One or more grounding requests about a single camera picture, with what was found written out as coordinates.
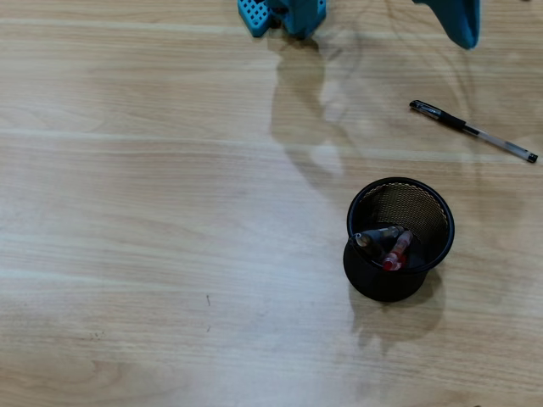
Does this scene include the black mesh pen holder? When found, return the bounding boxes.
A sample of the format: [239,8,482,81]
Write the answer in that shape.
[342,176,456,303]

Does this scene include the black retractable pen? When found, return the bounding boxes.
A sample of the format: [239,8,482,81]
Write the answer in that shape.
[360,240,389,266]

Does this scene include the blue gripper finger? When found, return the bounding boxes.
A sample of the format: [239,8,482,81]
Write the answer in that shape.
[411,0,484,51]

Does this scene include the red retractable pen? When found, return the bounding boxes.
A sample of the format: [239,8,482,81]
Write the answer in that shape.
[380,230,415,272]

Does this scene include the clear gel pen black cap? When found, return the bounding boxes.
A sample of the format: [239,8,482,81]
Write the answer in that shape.
[409,99,540,164]

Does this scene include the clear pen with grey grip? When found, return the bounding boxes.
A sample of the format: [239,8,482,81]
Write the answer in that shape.
[348,226,406,249]

